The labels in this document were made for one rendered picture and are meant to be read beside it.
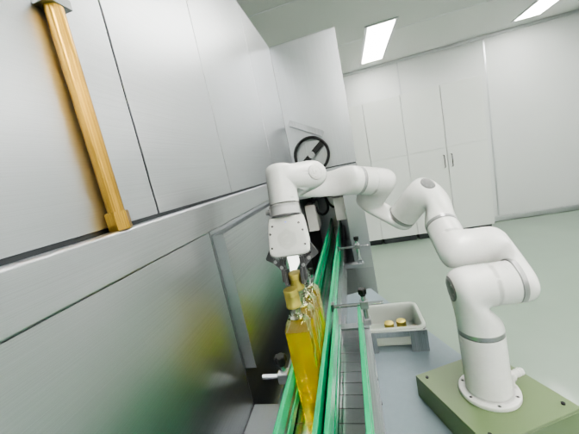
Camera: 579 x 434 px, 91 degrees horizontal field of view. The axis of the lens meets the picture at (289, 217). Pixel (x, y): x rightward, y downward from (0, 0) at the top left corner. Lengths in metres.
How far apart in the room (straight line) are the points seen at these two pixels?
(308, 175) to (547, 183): 5.21
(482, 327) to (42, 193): 0.80
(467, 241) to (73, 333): 0.77
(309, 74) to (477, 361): 1.52
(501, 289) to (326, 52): 1.46
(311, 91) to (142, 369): 1.57
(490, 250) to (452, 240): 0.08
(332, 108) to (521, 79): 4.14
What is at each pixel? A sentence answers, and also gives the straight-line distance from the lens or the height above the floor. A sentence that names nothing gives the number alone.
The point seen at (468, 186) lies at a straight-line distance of 4.81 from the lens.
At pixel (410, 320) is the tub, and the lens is 1.26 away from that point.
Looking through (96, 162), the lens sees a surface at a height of 1.49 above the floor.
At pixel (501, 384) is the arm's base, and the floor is 0.87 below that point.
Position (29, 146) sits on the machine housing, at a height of 1.51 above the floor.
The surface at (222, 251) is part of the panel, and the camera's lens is 0.67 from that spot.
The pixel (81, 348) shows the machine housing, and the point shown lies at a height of 1.28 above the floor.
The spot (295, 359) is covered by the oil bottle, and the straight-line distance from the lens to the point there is 0.74.
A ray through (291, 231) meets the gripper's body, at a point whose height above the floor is 1.28.
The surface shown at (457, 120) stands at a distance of 4.74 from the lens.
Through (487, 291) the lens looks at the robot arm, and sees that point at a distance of 0.75.
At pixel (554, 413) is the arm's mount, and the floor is 0.82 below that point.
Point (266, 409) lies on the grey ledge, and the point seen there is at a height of 0.88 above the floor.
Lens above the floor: 1.43
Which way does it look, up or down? 9 degrees down
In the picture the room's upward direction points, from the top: 12 degrees counter-clockwise
